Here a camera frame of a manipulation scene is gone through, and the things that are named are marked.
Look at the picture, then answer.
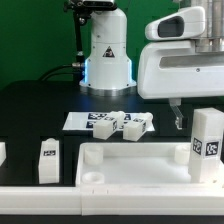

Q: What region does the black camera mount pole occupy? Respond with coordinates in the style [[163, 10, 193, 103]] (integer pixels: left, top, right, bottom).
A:
[[63, 0, 118, 69]]

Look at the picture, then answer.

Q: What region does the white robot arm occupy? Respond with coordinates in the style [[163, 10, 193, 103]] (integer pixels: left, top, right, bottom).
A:
[[80, 0, 224, 128]]

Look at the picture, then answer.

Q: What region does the white front barrier rail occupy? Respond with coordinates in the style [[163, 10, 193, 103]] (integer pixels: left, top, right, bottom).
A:
[[0, 187, 224, 216]]

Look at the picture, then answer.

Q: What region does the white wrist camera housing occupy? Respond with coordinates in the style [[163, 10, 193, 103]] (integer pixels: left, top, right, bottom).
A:
[[145, 6, 206, 41]]

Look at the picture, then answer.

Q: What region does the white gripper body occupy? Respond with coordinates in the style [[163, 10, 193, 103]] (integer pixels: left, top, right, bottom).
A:
[[137, 41, 224, 99]]

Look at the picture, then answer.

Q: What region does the white desk tabletop panel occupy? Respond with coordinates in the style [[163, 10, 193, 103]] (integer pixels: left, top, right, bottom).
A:
[[75, 142, 224, 188]]

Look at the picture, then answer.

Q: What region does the white marker tag sheet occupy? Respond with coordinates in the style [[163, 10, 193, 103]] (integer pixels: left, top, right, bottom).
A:
[[62, 111, 156, 132]]

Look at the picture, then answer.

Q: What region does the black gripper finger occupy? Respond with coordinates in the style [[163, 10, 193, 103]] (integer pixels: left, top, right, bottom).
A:
[[169, 98, 184, 130]]

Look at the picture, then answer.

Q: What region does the white left barrier rail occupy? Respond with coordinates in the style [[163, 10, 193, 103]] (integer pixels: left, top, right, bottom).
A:
[[0, 142, 6, 166]]

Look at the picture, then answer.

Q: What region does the white barrier rail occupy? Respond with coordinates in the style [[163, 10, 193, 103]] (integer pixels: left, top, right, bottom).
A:
[[0, 187, 224, 216], [0, 142, 6, 166]]

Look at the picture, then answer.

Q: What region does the black cable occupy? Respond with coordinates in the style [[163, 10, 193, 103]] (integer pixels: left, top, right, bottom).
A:
[[39, 64, 83, 82]]

